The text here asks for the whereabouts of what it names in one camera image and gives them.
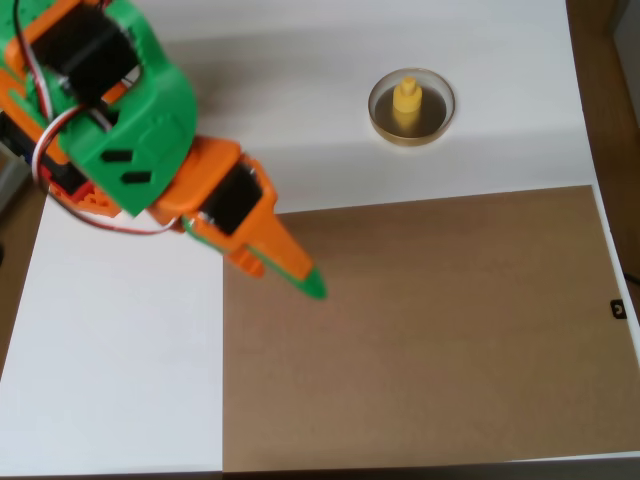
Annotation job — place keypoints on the brown rectangular board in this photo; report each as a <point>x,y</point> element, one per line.
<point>425,350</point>

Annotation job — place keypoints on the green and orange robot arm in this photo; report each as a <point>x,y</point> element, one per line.
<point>150,110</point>

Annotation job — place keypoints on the small black clip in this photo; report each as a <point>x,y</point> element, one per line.
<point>618,309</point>

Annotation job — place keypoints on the round shallow tin dish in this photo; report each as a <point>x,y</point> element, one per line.
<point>435,122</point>

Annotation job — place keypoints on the black and red clamp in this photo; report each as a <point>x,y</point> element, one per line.
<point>12,140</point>

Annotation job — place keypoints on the small yellow peg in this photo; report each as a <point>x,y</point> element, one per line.
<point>406,102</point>

